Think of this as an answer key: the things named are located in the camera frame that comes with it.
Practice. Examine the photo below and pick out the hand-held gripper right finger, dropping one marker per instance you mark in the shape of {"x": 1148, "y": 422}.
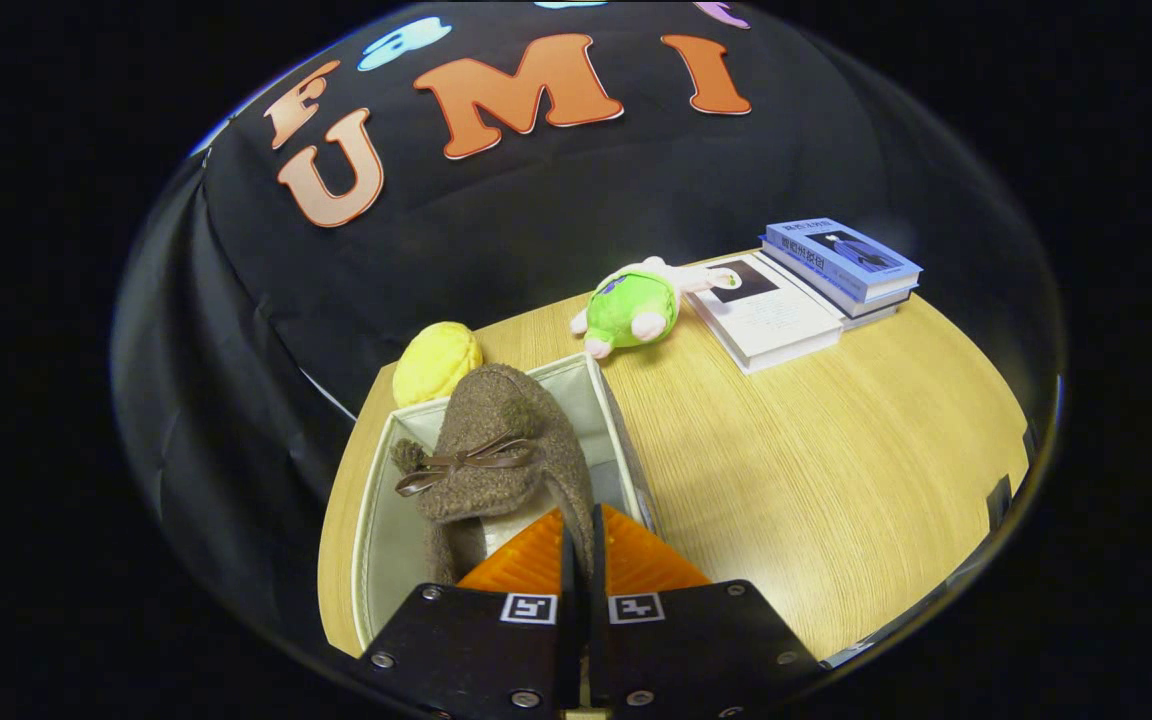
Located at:
{"x": 598, "y": 650}

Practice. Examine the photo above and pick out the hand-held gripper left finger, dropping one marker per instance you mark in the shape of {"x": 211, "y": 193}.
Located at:
{"x": 566, "y": 650}

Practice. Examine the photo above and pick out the beige fabric storage box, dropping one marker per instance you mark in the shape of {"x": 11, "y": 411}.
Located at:
{"x": 386, "y": 560}

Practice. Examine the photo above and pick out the brown fuzzy shoe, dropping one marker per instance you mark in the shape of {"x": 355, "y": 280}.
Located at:
{"x": 506, "y": 420}

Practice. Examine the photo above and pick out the yellow plush ball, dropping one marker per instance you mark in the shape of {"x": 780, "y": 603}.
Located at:
{"x": 436, "y": 362}

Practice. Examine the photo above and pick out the green and white plush toy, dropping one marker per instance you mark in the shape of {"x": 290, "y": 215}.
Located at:
{"x": 626, "y": 310}

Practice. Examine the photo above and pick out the white book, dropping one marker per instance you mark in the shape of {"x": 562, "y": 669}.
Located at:
{"x": 771, "y": 315}

